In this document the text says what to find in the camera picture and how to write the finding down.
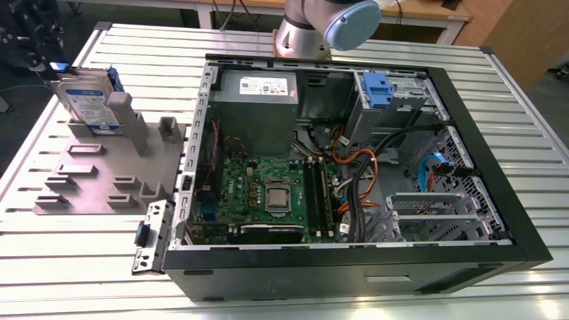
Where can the metal disk bay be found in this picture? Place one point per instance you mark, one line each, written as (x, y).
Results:
(427, 217)

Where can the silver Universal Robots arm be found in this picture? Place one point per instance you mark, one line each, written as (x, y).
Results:
(307, 40)

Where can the black graphics card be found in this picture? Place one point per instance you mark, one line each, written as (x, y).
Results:
(267, 233)

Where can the wooden desk white frame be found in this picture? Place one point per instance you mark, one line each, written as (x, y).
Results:
(437, 13)

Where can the grey parts rack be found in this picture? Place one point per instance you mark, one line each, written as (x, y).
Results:
(111, 160)

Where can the metal expansion card retainer bracket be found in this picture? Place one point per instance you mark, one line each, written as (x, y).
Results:
(162, 216)

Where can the black RAM slot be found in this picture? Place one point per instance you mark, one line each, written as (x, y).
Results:
(313, 196)
(327, 200)

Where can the green motherboard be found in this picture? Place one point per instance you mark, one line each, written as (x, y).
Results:
(241, 186)

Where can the wooden cabinet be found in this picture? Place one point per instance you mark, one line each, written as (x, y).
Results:
(520, 33)

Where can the grey power supply unit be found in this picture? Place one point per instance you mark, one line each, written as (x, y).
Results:
(254, 126)

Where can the silver CPU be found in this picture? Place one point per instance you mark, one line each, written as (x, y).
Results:
(279, 200)

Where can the CPU socket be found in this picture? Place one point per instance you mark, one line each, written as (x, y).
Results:
(279, 181)

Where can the metal optical drive cage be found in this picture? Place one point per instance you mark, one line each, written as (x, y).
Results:
(391, 116)

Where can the black open PC case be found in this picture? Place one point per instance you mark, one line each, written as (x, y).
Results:
(311, 273)

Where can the hard disk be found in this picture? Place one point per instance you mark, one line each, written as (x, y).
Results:
(89, 103)

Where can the blue plastic drive latch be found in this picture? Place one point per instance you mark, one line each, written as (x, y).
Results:
(378, 90)

